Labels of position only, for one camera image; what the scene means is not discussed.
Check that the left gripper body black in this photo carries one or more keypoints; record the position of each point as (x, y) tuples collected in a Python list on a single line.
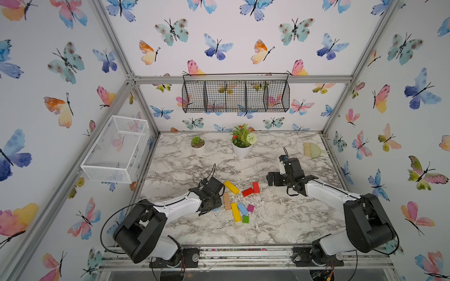
[(215, 202)]

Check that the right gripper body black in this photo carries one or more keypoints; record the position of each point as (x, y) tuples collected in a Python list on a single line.
[(289, 181)]

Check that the natural wood block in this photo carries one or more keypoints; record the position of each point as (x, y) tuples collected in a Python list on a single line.
[(227, 202)]

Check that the yellow block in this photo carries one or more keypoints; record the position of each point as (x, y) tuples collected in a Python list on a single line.
[(236, 212), (231, 187)]

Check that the green cube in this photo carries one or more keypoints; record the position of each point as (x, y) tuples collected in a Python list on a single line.
[(245, 219)]

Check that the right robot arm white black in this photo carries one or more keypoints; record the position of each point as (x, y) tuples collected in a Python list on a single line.
[(367, 225)]

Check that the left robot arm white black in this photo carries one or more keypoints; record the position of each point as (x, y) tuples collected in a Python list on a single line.
[(139, 235)]

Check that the red block short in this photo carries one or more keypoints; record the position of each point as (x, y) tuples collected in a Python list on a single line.
[(256, 187)]

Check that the red block long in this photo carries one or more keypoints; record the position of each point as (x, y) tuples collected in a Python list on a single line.
[(247, 192)]

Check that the small green potted plant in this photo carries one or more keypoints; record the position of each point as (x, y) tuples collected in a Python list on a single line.
[(198, 145)]

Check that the flowering potted plant white pot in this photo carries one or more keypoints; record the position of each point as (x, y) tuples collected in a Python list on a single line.
[(243, 139)]

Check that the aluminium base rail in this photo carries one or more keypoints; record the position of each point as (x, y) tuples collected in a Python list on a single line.
[(248, 257)]

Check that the black wire wall basket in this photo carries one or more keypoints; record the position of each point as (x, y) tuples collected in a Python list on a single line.
[(239, 93)]

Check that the white mesh wall basket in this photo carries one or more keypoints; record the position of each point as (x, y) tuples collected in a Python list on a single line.
[(116, 153)]

